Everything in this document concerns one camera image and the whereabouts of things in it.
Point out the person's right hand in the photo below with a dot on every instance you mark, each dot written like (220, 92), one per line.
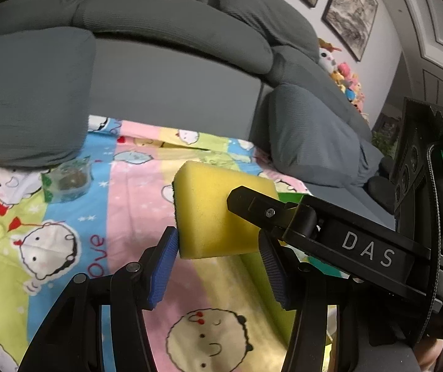
(429, 354)

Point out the pile of plush toys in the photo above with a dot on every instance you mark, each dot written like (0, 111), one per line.
(341, 74)

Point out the bagged steel wool small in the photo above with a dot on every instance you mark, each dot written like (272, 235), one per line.
(68, 181)

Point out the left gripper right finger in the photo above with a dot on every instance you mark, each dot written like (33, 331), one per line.
(295, 287)

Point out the yellow sponge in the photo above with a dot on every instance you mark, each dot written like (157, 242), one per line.
(206, 227)

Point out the grey pillow right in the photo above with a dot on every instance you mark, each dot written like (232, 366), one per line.
(309, 142)

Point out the framed landscape picture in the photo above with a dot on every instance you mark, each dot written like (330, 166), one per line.
(352, 22)

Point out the colourful cartoon bedsheet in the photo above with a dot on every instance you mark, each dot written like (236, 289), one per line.
(219, 312)

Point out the grey ribbed pillow left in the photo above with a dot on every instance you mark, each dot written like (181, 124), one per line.
(45, 80)

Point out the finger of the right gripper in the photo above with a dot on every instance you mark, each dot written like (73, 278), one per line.
(269, 214)

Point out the grey padded headboard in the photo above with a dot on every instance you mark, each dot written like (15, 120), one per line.
(205, 65)

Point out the green cardboard box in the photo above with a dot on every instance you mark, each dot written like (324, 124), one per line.
(330, 286)

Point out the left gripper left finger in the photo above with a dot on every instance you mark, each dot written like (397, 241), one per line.
(70, 337)

